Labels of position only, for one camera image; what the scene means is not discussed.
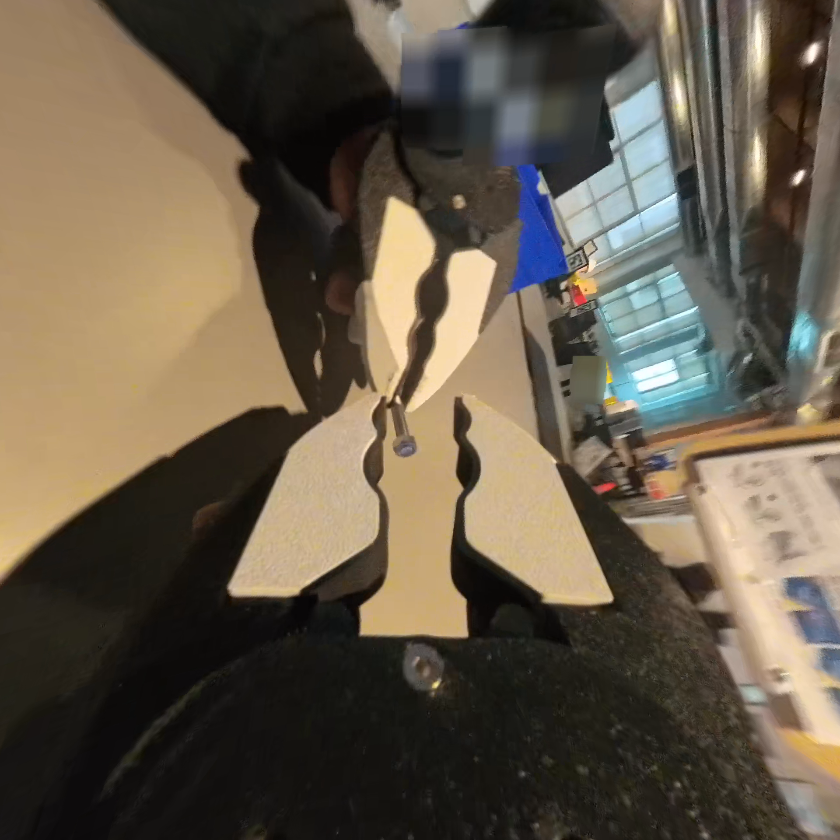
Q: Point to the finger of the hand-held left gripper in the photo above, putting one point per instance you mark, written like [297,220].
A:
[466,308]
[394,275]

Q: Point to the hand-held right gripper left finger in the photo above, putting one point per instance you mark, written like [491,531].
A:
[308,518]

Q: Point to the yellow red storage bin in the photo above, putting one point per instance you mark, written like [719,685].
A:
[583,289]

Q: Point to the person's left forearm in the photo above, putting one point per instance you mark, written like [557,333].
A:
[262,65]

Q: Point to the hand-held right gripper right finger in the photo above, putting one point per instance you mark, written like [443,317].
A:
[531,525]

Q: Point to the printed instruction sheet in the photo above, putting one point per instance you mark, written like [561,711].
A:
[774,525]

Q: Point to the silver ventilation duct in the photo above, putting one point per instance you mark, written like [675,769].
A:
[709,98]

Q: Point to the blue plastic bin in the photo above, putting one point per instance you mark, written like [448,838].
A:
[538,243]

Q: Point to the black desk mat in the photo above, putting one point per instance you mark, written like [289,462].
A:
[548,394]

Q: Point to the person's left hand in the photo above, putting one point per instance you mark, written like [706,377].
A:
[342,295]

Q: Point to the printed marker board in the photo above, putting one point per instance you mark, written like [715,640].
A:
[581,254]

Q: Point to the large window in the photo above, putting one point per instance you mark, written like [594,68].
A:
[643,197]

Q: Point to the silver bolt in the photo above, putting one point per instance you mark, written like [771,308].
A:
[399,423]

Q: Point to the black television on stand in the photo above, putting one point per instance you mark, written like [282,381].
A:
[584,174]

